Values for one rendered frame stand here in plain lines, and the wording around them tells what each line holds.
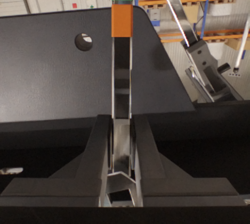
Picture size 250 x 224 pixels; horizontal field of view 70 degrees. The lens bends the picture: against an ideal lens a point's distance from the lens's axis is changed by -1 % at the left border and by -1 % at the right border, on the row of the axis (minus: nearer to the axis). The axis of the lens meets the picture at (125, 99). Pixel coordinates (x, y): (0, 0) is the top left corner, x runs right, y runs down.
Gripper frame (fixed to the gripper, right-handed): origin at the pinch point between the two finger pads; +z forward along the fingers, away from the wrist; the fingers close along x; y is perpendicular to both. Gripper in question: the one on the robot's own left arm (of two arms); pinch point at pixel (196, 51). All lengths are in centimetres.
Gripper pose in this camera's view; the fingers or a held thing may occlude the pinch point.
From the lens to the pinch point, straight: 29.7
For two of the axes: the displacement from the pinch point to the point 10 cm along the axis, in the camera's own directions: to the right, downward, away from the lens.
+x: 1.6, 6.9, -7.1
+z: -5.6, -5.3, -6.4
